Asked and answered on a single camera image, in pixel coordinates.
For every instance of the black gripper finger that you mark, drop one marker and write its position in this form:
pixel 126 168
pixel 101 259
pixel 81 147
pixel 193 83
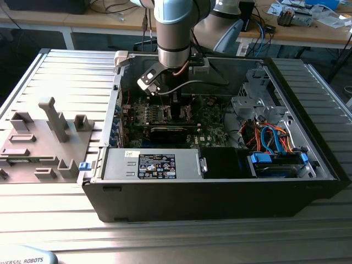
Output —
pixel 176 107

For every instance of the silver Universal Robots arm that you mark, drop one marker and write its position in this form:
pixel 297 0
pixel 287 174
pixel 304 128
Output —
pixel 173 33

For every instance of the CPU socket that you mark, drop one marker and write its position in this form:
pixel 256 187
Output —
pixel 184 112

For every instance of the copper CPU cooler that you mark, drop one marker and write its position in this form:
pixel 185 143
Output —
pixel 284 17

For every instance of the black graphics card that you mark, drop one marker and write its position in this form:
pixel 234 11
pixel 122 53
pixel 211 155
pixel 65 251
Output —
pixel 167 134

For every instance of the coin cell battery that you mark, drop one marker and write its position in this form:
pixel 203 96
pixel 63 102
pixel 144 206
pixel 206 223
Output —
pixel 211 102

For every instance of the green motherboard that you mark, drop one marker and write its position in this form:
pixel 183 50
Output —
pixel 211 123

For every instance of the beige case latch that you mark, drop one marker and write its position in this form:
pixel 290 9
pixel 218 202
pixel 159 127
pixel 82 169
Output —
pixel 121 58

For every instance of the grey metal drive cage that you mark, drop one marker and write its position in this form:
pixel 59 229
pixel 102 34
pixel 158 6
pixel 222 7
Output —
pixel 247 105

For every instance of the grey power supply unit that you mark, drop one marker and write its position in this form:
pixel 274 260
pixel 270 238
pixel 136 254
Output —
pixel 118 165

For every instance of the black PC case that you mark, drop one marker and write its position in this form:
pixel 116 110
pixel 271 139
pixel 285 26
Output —
pixel 192 200

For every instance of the blue disk carrier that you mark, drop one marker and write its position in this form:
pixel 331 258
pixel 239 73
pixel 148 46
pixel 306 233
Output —
pixel 259 159

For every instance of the black upright box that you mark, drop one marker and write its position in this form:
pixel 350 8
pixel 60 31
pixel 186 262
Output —
pixel 248 13

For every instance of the wooden desk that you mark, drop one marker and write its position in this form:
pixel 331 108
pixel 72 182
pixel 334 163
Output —
pixel 302 34
pixel 82 20

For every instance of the blue case latch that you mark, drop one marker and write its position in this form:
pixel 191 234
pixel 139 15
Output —
pixel 84 166

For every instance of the grey metal device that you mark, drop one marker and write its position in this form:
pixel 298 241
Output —
pixel 302 19

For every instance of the grey parts rack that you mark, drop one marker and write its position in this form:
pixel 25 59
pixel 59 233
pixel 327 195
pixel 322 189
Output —
pixel 41 154

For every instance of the black computer box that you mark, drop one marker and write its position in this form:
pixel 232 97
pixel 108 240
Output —
pixel 41 5

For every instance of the blue box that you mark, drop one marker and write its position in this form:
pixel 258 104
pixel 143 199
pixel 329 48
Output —
pixel 324 2

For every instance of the pale blue teach pendant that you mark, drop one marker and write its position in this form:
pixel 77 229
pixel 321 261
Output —
pixel 27 255

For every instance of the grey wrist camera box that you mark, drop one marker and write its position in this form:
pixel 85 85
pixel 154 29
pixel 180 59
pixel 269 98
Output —
pixel 200 68

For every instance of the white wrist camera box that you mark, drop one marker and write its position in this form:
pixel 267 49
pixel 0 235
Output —
pixel 143 83

